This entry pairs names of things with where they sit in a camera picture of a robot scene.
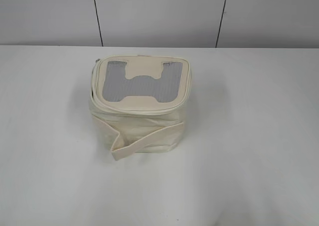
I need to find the cream zippered bag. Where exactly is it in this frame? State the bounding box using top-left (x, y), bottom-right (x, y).
top-left (89, 55), bottom-right (192, 160)

